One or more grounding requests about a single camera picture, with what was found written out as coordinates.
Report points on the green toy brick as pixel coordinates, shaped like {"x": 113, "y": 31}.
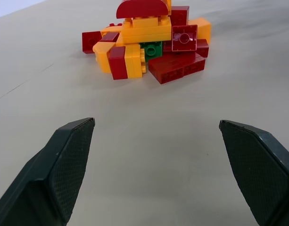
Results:
{"x": 153, "y": 50}

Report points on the dark red plastic brick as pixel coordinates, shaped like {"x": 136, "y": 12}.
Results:
{"x": 202, "y": 48}

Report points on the red plastic studded brick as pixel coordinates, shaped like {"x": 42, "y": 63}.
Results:
{"x": 116, "y": 24}

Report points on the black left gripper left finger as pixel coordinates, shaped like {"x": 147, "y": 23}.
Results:
{"x": 45, "y": 179}

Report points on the red rectangular block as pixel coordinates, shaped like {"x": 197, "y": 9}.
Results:
{"x": 118, "y": 63}

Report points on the long red block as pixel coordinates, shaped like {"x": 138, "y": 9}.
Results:
{"x": 176, "y": 68}

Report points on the red half-round block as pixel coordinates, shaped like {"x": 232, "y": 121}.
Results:
{"x": 142, "y": 8}

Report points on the yellow curved block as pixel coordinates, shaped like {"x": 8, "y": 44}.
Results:
{"x": 102, "y": 53}

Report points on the small red square block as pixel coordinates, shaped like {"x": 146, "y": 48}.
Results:
{"x": 90, "y": 42}

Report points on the yellow rectangular block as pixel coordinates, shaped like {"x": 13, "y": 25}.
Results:
{"x": 203, "y": 27}

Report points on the long yellow block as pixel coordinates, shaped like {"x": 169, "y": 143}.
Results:
{"x": 146, "y": 33}

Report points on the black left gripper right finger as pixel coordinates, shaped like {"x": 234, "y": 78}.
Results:
{"x": 259, "y": 174}

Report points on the orange plastic building brick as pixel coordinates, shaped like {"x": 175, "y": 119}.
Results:
{"x": 144, "y": 22}

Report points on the red square hollow block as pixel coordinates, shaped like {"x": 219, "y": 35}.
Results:
{"x": 184, "y": 38}

